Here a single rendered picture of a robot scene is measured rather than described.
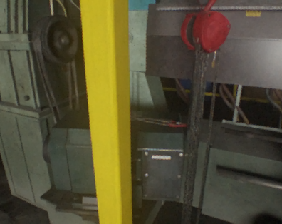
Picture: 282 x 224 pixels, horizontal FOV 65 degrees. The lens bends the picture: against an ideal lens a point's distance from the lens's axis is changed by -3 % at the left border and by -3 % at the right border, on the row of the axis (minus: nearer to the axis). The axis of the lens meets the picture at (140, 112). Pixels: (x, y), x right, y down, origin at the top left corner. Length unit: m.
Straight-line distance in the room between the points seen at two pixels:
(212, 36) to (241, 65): 0.57
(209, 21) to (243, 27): 0.56
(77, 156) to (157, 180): 0.45
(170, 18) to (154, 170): 0.95
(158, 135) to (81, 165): 0.46
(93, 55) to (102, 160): 0.33
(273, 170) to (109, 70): 1.31
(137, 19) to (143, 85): 0.47
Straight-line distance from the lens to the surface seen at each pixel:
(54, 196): 1.72
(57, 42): 1.48
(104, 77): 0.64
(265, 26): 1.48
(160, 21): 1.58
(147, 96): 1.72
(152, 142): 1.19
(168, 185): 1.30
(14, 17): 1.61
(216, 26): 0.96
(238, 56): 1.48
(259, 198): 1.81
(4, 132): 1.97
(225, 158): 1.65
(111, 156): 0.73
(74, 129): 1.21
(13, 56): 1.69
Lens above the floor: 1.37
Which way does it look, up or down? 21 degrees down
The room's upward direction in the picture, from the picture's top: straight up
